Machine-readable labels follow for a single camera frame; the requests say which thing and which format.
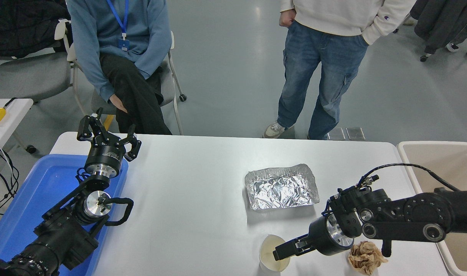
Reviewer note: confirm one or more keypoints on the chair with white casters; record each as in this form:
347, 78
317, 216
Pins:
452, 47

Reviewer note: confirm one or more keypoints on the crumpled tan paper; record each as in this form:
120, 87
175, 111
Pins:
365, 260

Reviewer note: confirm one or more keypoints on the standing person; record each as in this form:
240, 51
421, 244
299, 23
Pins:
325, 65

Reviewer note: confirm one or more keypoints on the blue plastic tray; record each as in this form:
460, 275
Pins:
33, 191

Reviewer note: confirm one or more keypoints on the grey office chair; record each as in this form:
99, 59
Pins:
26, 78

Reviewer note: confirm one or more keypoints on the black jacket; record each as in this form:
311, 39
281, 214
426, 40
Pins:
22, 27

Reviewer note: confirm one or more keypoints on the standing person's hand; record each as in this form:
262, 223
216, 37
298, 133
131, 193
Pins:
287, 18

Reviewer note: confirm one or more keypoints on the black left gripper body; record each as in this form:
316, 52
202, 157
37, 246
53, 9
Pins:
105, 155

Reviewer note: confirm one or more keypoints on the metal floor plate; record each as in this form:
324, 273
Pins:
337, 134
355, 133

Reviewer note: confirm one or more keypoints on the silver foil tray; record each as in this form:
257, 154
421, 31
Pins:
281, 188

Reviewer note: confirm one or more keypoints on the seated person's hand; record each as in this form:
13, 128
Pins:
117, 102

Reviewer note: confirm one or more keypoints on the white paper cup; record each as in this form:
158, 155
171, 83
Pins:
269, 255

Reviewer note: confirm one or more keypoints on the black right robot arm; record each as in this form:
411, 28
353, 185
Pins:
421, 214

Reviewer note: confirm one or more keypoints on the large pale bin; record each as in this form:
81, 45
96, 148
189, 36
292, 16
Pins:
440, 165

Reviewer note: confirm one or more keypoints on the dark grey coat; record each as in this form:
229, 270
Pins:
444, 19

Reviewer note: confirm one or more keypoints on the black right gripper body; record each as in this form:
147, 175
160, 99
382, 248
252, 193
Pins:
321, 237

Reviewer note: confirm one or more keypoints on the small white side table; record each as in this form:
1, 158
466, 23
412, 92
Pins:
7, 130

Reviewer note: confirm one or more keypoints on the seated person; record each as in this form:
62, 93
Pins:
141, 38

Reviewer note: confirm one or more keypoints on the white framed chair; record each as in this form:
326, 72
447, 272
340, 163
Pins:
167, 90

